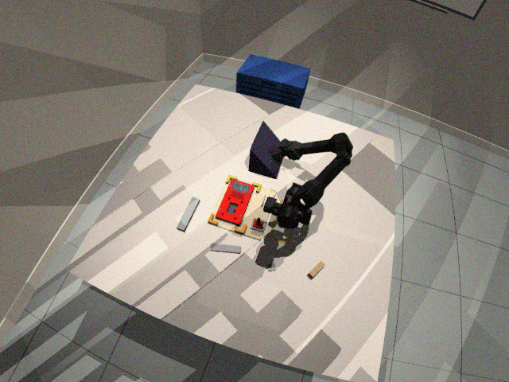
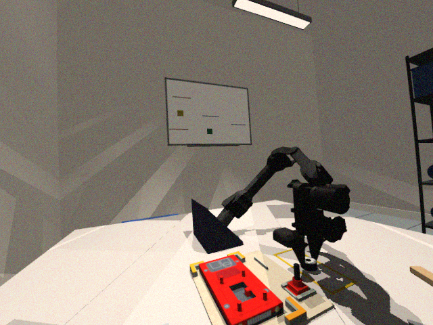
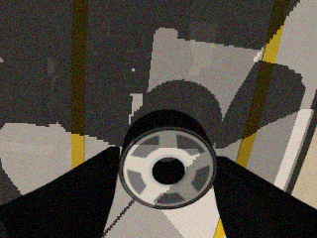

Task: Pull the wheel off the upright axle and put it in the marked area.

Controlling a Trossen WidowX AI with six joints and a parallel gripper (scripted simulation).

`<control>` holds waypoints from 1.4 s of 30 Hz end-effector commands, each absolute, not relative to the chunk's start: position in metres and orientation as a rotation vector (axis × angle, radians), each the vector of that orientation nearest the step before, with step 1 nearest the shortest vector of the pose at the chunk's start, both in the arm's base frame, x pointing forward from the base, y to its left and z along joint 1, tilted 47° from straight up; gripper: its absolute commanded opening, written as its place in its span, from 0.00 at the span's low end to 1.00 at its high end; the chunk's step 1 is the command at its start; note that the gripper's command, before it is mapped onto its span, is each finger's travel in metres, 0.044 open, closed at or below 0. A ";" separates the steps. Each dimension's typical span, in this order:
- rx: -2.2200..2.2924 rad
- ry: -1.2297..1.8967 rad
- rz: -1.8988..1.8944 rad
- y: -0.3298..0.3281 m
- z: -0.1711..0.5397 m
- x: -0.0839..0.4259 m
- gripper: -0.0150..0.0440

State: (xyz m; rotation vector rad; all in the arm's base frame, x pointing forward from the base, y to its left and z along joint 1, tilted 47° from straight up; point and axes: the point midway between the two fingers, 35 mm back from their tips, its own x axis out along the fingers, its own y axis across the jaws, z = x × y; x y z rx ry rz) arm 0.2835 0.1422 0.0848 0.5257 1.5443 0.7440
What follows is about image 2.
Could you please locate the black tyre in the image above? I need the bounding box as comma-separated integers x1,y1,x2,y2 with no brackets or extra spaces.
300,257,317,271

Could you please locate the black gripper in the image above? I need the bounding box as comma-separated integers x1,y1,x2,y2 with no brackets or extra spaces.
273,206,326,266

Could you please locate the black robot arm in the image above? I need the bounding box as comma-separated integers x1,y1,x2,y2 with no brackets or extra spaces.
217,146,350,243

